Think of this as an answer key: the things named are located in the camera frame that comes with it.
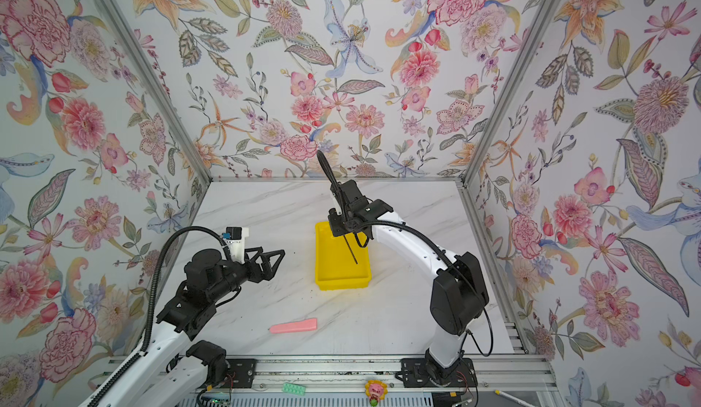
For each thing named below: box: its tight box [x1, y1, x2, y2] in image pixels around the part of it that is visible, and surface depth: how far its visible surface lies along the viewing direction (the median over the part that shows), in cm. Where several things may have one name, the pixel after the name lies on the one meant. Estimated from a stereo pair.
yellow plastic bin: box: [314, 220, 372, 292], surface depth 90 cm
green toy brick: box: [282, 383, 307, 397], surface depth 72 cm
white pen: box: [493, 389, 537, 407], surface depth 72 cm
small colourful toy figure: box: [365, 379, 388, 407], surface depth 70 cm
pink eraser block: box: [270, 317, 319, 334], surface depth 85 cm
